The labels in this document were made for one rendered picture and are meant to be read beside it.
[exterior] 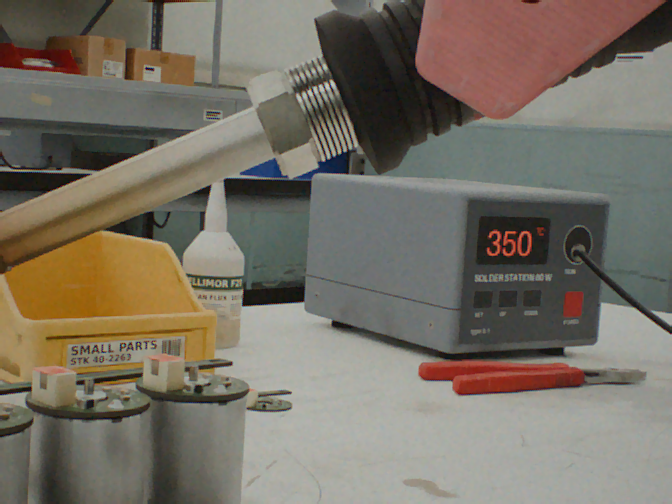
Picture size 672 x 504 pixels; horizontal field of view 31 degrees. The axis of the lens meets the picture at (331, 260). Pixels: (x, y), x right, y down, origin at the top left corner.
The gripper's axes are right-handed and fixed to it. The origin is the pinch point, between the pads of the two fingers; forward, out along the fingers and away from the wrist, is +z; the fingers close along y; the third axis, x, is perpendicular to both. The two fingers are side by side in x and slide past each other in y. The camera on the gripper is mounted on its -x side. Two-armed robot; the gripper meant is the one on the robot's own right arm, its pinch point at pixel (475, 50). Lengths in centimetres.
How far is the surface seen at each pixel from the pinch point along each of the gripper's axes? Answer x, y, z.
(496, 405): 13.3, -37.2, 8.1
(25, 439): -3.0, -4.5, 9.8
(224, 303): 0.5, -48.1, 11.9
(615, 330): 25, -64, 2
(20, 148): -52, -278, 37
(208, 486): 0.7, -7.6, 9.7
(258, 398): 3.5, -35.4, 13.0
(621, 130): 130, -522, -77
